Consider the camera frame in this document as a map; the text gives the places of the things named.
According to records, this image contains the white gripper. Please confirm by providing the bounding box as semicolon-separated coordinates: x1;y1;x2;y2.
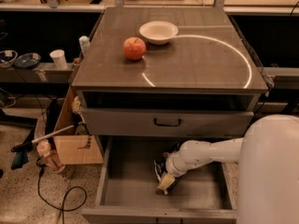
158;151;191;190

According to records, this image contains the blue chip bag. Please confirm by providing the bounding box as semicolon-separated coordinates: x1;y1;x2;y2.
153;143;181;195

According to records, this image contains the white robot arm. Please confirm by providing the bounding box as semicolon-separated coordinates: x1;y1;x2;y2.
154;115;299;224

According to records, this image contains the open grey middle drawer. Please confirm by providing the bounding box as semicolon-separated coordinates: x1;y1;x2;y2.
82;137;236;224

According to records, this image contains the closed grey top drawer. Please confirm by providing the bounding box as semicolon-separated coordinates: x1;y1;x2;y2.
82;108;253;138

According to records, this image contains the grey drawer cabinet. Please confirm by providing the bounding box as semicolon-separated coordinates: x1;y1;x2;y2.
71;6;269;224

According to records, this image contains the cardboard box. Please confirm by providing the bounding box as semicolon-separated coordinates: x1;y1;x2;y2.
53;88;104;164

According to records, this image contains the red apple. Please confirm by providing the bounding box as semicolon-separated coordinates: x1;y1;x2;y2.
123;37;146;61

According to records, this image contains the white bowl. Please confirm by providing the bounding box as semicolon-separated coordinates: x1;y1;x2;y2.
139;21;178;45

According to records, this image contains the white plastic bottle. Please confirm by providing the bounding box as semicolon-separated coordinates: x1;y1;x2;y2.
78;35;90;56

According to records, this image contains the grey side shelf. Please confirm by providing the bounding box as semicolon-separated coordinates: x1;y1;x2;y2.
0;63;74;83

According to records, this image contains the white paper cup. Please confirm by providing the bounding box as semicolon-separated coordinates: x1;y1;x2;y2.
50;49;67;69

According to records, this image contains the dark blue plate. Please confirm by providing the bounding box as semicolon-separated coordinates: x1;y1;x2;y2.
14;52;41;69

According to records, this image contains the small patterned bowl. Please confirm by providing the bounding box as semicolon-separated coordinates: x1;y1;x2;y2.
0;49;18;69

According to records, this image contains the black floor cable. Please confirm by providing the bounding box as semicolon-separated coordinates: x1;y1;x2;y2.
36;166;88;224

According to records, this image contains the white-handled broom stick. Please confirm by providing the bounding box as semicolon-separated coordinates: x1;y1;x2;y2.
10;122;83;152

